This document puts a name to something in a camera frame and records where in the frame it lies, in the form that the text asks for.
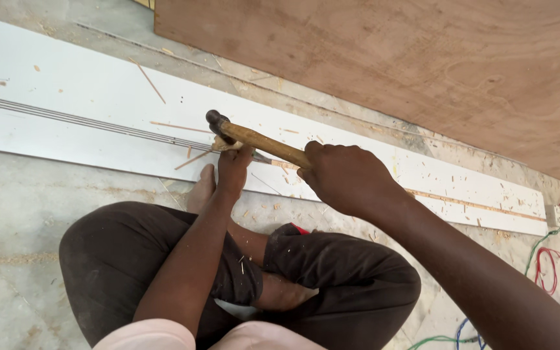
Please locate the brown plywood sheet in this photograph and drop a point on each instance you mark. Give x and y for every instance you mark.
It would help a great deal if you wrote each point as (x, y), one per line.
(406, 63)

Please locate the person's left fingers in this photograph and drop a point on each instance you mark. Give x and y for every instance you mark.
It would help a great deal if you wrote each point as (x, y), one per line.
(235, 152)

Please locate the long white laminated board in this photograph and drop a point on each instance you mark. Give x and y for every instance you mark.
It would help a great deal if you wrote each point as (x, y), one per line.
(90, 92)

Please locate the yellow wooden piece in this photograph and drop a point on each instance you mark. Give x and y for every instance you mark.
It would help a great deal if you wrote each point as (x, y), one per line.
(145, 3)

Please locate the person's right hand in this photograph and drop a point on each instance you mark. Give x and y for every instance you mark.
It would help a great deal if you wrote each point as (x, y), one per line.
(345, 177)

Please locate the person's left foot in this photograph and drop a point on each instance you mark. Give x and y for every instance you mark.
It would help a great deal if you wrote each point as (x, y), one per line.
(282, 293)

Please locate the scattered wood chips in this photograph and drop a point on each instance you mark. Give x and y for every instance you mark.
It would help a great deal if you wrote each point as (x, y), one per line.
(460, 192)

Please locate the person's pink shirt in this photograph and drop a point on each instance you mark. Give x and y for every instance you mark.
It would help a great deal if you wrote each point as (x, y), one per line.
(153, 336)

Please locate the person's dark trousers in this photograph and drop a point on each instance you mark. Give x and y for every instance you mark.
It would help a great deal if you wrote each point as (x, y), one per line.
(114, 262)

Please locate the white electrical box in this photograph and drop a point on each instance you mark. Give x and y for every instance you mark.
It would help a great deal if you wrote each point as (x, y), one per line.
(551, 215)

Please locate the person's left hand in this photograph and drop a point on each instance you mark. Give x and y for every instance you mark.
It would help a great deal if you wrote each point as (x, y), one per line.
(234, 171)

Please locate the thin wood sliver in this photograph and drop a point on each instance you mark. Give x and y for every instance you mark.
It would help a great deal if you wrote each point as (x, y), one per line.
(148, 80)
(191, 160)
(180, 127)

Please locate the person's right fingers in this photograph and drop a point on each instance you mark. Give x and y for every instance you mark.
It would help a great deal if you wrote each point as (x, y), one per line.
(313, 151)

